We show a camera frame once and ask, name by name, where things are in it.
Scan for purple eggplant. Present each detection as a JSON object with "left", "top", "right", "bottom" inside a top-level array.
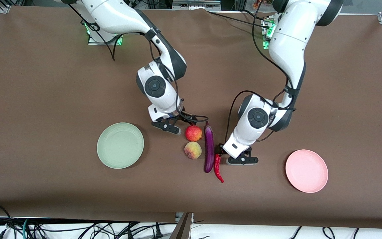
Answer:
[{"left": 204, "top": 121, "right": 215, "bottom": 173}]

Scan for red chili pepper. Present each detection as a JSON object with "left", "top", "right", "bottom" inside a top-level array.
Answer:
[{"left": 214, "top": 153, "right": 225, "bottom": 183}]

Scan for red apple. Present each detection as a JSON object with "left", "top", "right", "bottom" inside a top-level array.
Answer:
[{"left": 185, "top": 125, "right": 203, "bottom": 142}]

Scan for yellow pink peach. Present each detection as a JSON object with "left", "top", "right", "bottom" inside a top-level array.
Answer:
[{"left": 184, "top": 141, "right": 202, "bottom": 160}]

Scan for light green plate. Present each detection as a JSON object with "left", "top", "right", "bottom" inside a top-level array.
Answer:
[{"left": 97, "top": 122, "right": 144, "bottom": 169}]

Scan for pink plate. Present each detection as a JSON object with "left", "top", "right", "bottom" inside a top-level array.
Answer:
[{"left": 285, "top": 149, "right": 329, "bottom": 194}]

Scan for grey box behind table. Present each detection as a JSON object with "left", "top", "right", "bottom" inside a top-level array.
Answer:
[{"left": 172, "top": 0, "right": 222, "bottom": 11}]

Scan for brown table cover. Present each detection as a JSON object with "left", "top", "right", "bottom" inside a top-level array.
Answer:
[{"left": 0, "top": 6, "right": 382, "bottom": 229}]

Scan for colourful objects behind table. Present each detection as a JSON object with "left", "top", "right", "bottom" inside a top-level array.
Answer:
[{"left": 252, "top": 0, "right": 276, "bottom": 10}]

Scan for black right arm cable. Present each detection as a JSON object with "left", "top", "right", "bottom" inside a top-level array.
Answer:
[{"left": 68, "top": 3, "right": 209, "bottom": 124}]

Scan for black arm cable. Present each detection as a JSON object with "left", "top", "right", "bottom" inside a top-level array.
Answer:
[
  {"left": 68, "top": 3, "right": 209, "bottom": 124},
  {"left": 225, "top": 0, "right": 298, "bottom": 144}
]

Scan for metal post below table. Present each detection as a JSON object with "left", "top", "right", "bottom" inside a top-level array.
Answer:
[{"left": 169, "top": 212, "right": 194, "bottom": 239}]

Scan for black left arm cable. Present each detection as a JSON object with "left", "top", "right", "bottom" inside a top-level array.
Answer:
[{"left": 225, "top": 0, "right": 298, "bottom": 144}]

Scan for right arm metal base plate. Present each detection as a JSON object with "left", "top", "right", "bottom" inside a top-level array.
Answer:
[{"left": 84, "top": 20, "right": 124, "bottom": 46}]

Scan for black cable across table edge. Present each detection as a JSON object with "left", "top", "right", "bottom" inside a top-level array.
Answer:
[{"left": 208, "top": 10, "right": 274, "bottom": 29}]

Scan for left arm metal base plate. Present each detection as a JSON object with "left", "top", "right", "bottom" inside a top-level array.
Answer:
[{"left": 261, "top": 17, "right": 278, "bottom": 49}]

